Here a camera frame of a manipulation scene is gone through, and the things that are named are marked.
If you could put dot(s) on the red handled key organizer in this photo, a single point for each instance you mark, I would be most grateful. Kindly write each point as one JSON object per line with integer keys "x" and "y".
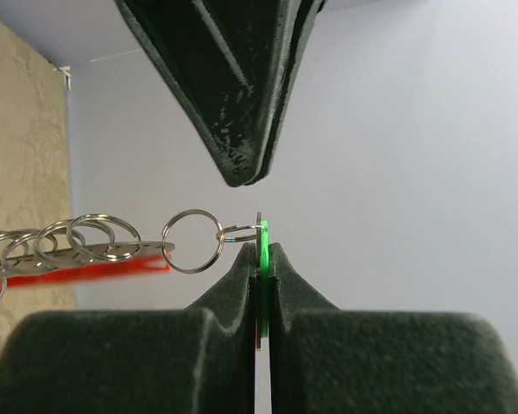
{"x": 90, "y": 247}

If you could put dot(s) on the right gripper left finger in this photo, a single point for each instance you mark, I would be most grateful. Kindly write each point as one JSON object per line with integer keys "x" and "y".
{"x": 200, "y": 359}

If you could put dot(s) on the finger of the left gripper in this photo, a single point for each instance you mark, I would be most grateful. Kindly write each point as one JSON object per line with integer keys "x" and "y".
{"x": 294, "y": 23}
{"x": 187, "y": 49}

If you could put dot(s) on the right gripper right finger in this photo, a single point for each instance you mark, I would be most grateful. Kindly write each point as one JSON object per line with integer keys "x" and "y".
{"x": 327, "y": 360}

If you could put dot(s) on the green tagged key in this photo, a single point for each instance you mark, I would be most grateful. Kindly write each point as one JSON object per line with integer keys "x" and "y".
{"x": 262, "y": 267}

